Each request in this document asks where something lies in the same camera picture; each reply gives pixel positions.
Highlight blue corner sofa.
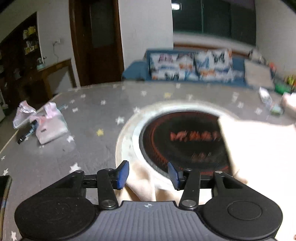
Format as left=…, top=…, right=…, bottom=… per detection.
left=122, top=49, right=248, bottom=87

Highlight grey star tablecloth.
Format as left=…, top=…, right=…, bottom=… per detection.
left=1, top=81, right=293, bottom=240

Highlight white remote device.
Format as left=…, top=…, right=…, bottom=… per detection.
left=258, top=87, right=273, bottom=104

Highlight clear box colourful items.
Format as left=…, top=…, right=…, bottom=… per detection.
left=269, top=104, right=283, bottom=116

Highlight dark shelf unit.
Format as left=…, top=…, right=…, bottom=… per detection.
left=1, top=12, right=41, bottom=114

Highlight teal kettle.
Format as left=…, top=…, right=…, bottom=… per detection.
left=36, top=56, right=47, bottom=71

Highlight butterfly pillow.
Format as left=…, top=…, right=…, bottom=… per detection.
left=194, top=49, right=243, bottom=82
left=149, top=53, right=199, bottom=81

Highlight white tissue box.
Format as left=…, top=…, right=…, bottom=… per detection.
left=281, top=92, right=296, bottom=118

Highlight grey cushion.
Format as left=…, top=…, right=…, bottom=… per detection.
left=244, top=59, right=274, bottom=89

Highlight black induction cooktop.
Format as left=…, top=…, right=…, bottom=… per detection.
left=139, top=110, right=232, bottom=177

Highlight left butterfly pillow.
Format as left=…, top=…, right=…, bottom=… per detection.
left=149, top=53, right=199, bottom=81

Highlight cream sweater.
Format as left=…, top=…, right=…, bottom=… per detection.
left=115, top=114, right=295, bottom=240

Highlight dark wooden door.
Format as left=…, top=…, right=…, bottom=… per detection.
left=69, top=0, right=124, bottom=86

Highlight dark window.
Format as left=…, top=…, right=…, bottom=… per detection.
left=171, top=0, right=256, bottom=46

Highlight wooden side table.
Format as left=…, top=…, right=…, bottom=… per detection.
left=30, top=58, right=77, bottom=100

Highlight right butterfly pillow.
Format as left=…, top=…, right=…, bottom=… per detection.
left=194, top=49, right=243, bottom=82

